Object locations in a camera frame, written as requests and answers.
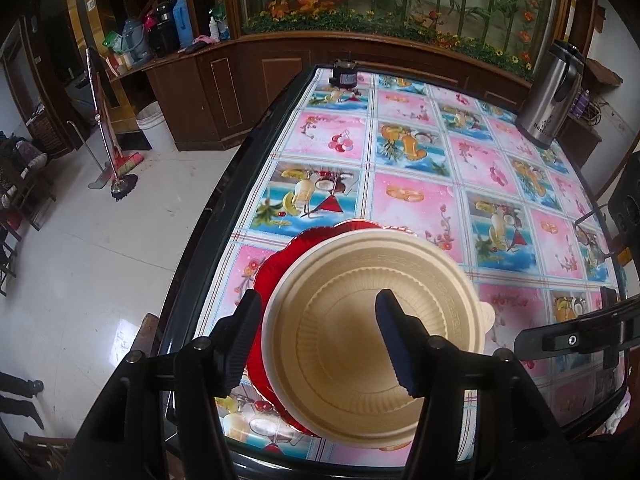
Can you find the black-framed table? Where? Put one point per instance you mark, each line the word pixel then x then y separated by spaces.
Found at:
pixel 225 195

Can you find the purple bottle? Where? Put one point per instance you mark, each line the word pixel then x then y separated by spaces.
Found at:
pixel 580 102

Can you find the stainless steel thermos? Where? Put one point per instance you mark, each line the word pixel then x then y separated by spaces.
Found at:
pixel 547 95

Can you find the small black device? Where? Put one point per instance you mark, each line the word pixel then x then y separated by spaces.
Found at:
pixel 343 72

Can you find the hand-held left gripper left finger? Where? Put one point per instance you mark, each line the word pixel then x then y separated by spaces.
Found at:
pixel 240 342

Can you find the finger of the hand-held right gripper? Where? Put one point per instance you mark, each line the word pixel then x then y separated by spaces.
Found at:
pixel 570 342

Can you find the white spray bottle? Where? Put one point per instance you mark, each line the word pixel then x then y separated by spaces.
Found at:
pixel 214 27

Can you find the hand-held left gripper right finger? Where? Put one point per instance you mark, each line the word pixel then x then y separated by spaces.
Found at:
pixel 397 342

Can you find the white bucket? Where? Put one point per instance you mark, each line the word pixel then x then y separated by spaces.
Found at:
pixel 152 122

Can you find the wooden side shelf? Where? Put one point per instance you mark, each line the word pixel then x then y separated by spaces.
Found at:
pixel 597 110

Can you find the flat mop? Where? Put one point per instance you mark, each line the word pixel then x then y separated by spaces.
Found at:
pixel 87 152

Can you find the dark wooden chair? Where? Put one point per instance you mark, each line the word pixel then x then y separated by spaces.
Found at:
pixel 20 190

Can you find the artificial flower display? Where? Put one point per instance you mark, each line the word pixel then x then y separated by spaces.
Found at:
pixel 400 0

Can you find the black kitchen appliance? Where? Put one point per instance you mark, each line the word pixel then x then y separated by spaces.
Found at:
pixel 162 32

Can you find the fruit and flower printed tablecloth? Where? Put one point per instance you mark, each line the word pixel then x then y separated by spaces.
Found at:
pixel 415 195

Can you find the gold pillar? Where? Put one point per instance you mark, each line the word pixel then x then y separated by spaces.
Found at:
pixel 85 15

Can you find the grey water jug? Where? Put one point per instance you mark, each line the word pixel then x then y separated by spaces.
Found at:
pixel 134 40

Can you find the red scalloped plate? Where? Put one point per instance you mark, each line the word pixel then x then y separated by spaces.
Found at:
pixel 270 280

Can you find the cream bowl with tab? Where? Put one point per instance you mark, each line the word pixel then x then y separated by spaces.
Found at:
pixel 350 330

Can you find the brown wooden cabinet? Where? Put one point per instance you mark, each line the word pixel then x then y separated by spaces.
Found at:
pixel 250 90

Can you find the blue plastic container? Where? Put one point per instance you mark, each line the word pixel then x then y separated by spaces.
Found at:
pixel 182 20

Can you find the mop with black head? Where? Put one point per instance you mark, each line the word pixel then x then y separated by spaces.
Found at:
pixel 122 165

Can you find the pink cloth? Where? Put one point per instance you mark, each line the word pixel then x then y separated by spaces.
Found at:
pixel 202 40

